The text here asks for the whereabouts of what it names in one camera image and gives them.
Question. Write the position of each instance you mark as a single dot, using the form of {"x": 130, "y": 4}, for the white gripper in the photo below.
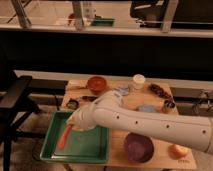
{"x": 81, "y": 119}

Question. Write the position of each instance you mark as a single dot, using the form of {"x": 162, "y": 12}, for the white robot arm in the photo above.
{"x": 189, "y": 131}

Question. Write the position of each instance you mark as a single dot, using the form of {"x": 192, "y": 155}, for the green plastic tray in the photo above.
{"x": 91, "y": 147}

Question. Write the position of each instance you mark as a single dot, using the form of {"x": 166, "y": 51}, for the small dark round dish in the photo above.
{"x": 72, "y": 104}

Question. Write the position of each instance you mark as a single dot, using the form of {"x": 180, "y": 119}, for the red bowl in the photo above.
{"x": 96, "y": 84}

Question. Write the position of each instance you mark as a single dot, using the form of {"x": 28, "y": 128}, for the clear blue plastic lid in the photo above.
{"x": 124, "y": 90}

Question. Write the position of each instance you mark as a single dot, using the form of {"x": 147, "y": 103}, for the blue cloth piece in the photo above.
{"x": 147, "y": 108}

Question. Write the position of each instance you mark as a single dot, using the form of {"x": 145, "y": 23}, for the purple bowl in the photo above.
{"x": 138, "y": 148}

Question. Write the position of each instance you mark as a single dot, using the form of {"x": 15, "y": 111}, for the white cup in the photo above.
{"x": 138, "y": 81}

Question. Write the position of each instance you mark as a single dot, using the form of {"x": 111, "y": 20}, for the brown pinecone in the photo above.
{"x": 159, "y": 91}

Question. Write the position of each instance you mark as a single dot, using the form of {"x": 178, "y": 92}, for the orange apple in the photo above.
{"x": 178, "y": 151}

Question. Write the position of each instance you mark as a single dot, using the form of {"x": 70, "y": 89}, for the green box on shelf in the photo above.
{"x": 102, "y": 22}

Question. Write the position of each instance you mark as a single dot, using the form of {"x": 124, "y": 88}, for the black handled tool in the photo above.
{"x": 89, "y": 98}

